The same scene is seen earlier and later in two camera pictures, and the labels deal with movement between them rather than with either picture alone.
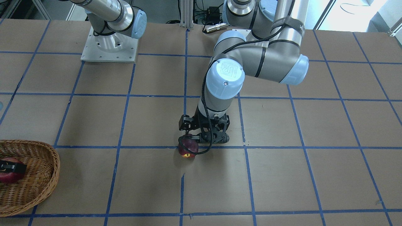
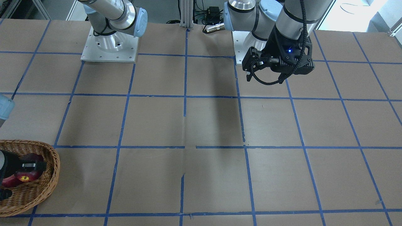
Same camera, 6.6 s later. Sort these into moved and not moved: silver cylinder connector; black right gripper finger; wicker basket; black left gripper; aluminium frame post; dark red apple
Moved: black left gripper; black right gripper finger; dark red apple
Not moved: aluminium frame post; wicker basket; silver cylinder connector
